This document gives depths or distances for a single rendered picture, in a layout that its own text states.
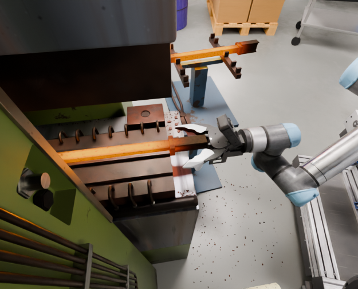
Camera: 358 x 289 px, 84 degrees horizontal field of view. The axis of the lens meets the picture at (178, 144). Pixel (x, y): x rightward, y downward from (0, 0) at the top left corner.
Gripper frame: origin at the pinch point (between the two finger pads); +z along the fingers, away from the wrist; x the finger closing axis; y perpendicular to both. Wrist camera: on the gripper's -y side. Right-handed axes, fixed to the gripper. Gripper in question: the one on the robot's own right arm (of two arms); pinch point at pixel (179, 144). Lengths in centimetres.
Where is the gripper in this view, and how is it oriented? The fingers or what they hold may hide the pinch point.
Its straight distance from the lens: 55.5
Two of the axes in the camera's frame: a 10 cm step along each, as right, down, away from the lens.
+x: -1.5, -7.9, 5.9
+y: 0.0, 6.0, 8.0
